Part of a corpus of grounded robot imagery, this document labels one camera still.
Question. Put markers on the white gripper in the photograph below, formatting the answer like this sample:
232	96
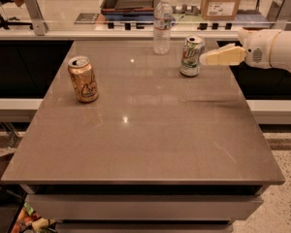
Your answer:
257	49

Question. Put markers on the white green 7up can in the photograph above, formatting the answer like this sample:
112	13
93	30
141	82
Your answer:
193	47

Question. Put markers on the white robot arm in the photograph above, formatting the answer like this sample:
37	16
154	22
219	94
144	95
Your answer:
281	51

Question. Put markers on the orange LaCroix can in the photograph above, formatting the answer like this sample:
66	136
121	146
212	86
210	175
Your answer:
83	78

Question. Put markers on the brown cardboard box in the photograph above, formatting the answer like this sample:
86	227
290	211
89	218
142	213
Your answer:
219	9

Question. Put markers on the clear plastic water bottle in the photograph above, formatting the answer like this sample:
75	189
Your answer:
162	24

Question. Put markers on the grey open tray box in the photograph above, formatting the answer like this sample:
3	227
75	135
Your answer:
115	6

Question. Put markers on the grey drawer cabinet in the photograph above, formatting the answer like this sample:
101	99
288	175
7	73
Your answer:
144	213

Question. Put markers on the colourful snack bag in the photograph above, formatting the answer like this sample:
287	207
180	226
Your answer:
30	221

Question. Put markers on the right metal glass bracket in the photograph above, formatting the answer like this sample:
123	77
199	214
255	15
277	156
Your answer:
279	14

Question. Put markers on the metal glass bracket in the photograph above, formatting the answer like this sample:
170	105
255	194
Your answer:
279	14
39	25

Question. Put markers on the left metal glass bracket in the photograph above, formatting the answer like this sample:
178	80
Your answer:
39	25

